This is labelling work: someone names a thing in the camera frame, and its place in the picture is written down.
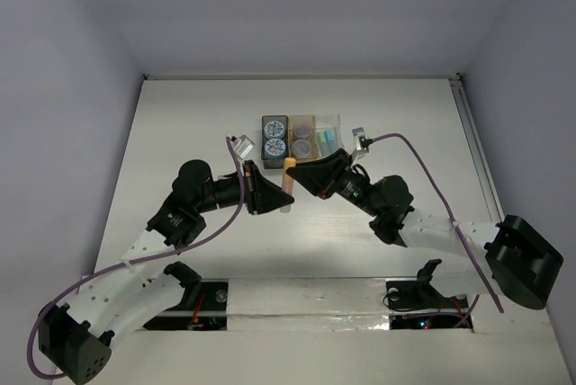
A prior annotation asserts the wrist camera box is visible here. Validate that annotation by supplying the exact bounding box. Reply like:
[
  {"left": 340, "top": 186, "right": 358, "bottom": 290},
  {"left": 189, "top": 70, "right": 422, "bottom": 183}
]
[
  {"left": 351, "top": 127, "right": 373, "bottom": 163},
  {"left": 227, "top": 135, "right": 255, "bottom": 161}
]

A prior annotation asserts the blue cleaning gel jar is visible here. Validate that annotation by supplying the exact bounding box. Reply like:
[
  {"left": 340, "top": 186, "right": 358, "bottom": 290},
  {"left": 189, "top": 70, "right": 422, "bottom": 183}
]
[{"left": 263, "top": 120, "right": 286, "bottom": 139}]

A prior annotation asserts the orange highlighter pen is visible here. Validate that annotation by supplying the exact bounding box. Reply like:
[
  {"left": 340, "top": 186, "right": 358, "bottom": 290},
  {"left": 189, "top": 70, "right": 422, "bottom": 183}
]
[{"left": 280, "top": 174, "right": 293, "bottom": 213}]

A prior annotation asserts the clear plastic container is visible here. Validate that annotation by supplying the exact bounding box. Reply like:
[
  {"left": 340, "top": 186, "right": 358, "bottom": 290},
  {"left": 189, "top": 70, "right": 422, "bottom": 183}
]
[{"left": 314, "top": 114, "right": 344, "bottom": 158}]

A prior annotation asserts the paper clip tub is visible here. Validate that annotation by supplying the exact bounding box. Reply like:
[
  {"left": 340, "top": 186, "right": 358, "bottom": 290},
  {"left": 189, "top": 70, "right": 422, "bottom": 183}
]
[
  {"left": 292, "top": 121, "right": 313, "bottom": 139},
  {"left": 291, "top": 139, "right": 312, "bottom": 159}
]

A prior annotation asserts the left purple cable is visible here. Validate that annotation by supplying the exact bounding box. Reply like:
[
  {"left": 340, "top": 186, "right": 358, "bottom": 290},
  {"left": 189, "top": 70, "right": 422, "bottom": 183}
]
[{"left": 27, "top": 135, "right": 248, "bottom": 380}]

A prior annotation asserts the green highlighter pen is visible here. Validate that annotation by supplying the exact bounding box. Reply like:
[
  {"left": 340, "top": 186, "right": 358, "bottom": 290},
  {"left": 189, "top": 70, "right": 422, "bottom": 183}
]
[{"left": 316, "top": 130, "right": 329, "bottom": 157}]

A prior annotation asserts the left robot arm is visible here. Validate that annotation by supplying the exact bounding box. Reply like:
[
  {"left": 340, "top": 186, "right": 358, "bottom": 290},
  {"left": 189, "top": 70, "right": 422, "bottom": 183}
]
[{"left": 28, "top": 159, "right": 294, "bottom": 384}]

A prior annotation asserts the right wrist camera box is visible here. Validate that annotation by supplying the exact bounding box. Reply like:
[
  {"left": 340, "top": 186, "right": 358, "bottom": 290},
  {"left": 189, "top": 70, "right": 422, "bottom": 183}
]
[{"left": 351, "top": 127, "right": 373, "bottom": 163}]

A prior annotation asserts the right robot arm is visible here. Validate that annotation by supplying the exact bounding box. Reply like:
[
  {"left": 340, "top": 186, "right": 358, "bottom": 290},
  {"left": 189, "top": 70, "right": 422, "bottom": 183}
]
[{"left": 287, "top": 149, "right": 563, "bottom": 310}]

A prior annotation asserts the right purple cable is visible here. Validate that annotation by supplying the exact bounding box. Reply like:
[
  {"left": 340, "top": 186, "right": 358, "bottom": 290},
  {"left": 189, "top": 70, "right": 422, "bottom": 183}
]
[{"left": 366, "top": 132, "right": 505, "bottom": 314}]

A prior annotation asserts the blue highlighter pen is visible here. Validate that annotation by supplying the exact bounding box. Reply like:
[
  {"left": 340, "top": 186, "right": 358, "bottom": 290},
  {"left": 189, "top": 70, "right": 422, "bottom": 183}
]
[{"left": 324, "top": 130, "right": 339, "bottom": 154}]

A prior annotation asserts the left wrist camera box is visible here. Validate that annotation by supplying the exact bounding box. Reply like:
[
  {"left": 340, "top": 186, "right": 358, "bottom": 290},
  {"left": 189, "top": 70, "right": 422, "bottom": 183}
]
[{"left": 227, "top": 135, "right": 255, "bottom": 161}]

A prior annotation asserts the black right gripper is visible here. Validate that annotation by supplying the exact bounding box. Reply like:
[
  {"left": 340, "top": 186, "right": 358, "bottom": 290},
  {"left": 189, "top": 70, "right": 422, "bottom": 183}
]
[{"left": 284, "top": 152, "right": 380, "bottom": 219}]

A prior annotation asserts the orange translucent container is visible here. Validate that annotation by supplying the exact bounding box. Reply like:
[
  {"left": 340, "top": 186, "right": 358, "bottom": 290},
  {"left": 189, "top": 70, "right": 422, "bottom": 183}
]
[{"left": 288, "top": 114, "right": 320, "bottom": 161}]

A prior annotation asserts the grey translucent container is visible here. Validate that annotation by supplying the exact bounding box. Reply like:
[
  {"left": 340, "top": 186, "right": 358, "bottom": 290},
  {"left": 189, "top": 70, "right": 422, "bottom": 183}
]
[{"left": 260, "top": 115, "right": 289, "bottom": 169}]

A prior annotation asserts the aluminium side rail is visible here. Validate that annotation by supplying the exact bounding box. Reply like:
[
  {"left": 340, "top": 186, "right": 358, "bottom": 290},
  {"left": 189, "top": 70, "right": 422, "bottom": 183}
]
[{"left": 448, "top": 76, "right": 504, "bottom": 221}]

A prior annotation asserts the purple cable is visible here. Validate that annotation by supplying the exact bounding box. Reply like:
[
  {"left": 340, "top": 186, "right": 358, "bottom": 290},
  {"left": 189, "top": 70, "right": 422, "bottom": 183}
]
[
  {"left": 27, "top": 135, "right": 248, "bottom": 380},
  {"left": 366, "top": 132, "right": 505, "bottom": 314}
]

